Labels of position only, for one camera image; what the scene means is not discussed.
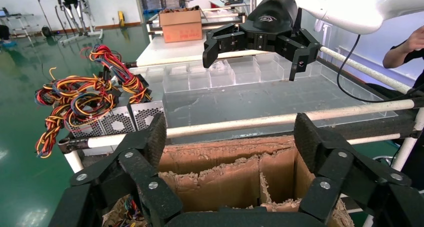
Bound white pipe frame cart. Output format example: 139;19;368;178
57;45;424;227

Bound silver mesh power supply box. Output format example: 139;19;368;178
99;105;137;136
64;117;105;139
127;101;168;132

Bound operator bare forearm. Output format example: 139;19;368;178
382;39;415;69

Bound tangled multicoloured wire bundle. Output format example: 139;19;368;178
34;66;117;159

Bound operator hand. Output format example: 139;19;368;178
406;25;424;53

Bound crumpled clear plastic bag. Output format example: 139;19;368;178
209;59;231;72

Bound white pipe storage rack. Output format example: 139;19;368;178
145;5;248;51

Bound white standing fan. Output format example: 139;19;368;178
313;18;334;51

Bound worn cardboard divider box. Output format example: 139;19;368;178
102;134;355;227

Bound silver power supply with wires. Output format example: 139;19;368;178
96;44;166;104

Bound white metal shelf frame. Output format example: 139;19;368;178
0;8;36;44

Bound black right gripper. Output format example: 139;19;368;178
202;0;322;82

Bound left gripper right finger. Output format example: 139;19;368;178
294;112;424;227

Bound small colourful wire scraps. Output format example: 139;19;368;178
124;197;142;227

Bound printed brown cardboard box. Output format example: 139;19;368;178
158;8;204;44

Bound clear acrylic divided tray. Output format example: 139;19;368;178
142;51;398;144

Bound dark brown scrap pile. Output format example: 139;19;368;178
160;5;201;14

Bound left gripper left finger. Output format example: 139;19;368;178
49;112;184;227

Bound red yellow wire bundle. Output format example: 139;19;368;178
80;44;112;69

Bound black floor stand pole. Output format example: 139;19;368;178
32;0;54;38

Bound robot rig on white stand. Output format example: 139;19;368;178
54;0;104;45

